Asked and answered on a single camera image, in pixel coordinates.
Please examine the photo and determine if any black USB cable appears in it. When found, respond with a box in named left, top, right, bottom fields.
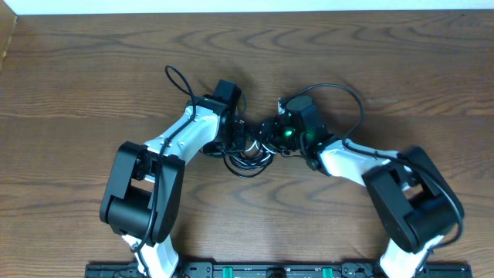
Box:
left=202, top=123, right=277, bottom=179

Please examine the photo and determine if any white USB cable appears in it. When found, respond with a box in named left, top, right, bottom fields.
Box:
left=239, top=139, right=278, bottom=163

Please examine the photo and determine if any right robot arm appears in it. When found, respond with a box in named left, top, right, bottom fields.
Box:
left=262, top=96, right=465, bottom=277

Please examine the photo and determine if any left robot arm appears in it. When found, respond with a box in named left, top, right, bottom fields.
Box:
left=100, top=80, right=245, bottom=277

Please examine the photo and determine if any cardboard box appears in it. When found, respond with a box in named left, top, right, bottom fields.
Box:
left=0, top=0, right=18, bottom=69

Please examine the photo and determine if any right camera cable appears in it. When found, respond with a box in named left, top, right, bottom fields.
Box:
left=283, top=83, right=464, bottom=277

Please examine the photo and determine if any camera cable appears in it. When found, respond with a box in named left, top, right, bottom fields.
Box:
left=283, top=83, right=464, bottom=277
left=129, top=64, right=198, bottom=277

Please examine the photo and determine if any left camera cable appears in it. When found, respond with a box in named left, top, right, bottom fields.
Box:
left=129, top=64, right=198, bottom=277

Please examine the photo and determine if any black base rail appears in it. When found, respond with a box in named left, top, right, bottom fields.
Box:
left=83, top=262, right=473, bottom=278

